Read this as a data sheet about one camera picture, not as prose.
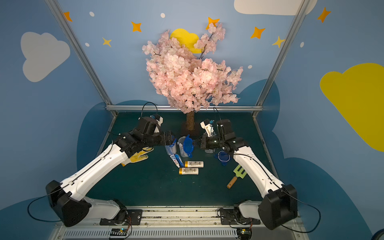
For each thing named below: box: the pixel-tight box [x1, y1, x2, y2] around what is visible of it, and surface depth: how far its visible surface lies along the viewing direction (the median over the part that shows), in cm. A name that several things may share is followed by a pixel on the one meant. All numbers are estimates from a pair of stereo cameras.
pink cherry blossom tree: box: [142, 23, 244, 134], surface depth 73 cm
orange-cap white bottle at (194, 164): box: [184, 161, 204, 168], surface depth 93 cm
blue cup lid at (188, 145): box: [183, 134, 194, 158], surface depth 78 cm
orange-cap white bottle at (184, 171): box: [179, 167, 199, 175], surface depth 90 cm
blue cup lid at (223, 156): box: [214, 150, 231, 166], surface depth 98 cm
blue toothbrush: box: [174, 153, 185, 168], surface depth 97 cm
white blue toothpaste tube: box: [169, 154, 180, 168], surface depth 97 cm
